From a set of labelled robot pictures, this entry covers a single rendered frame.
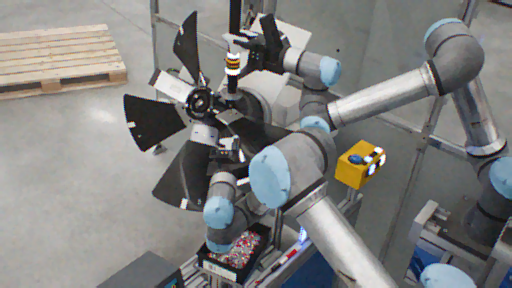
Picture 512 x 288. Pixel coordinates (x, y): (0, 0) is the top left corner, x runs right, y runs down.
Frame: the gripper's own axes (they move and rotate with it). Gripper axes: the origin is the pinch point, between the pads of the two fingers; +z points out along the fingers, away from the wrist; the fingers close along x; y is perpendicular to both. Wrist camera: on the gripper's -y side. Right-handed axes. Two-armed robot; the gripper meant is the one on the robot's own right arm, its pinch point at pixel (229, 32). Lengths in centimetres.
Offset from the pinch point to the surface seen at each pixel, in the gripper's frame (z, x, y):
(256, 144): -16.4, -7.2, 30.0
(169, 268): -29, -65, 23
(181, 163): 6.9, -15.2, 43.5
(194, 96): 11.2, -2.3, 25.1
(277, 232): -2, 55, 131
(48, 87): 231, 99, 144
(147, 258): -22, -64, 25
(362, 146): -41, 27, 40
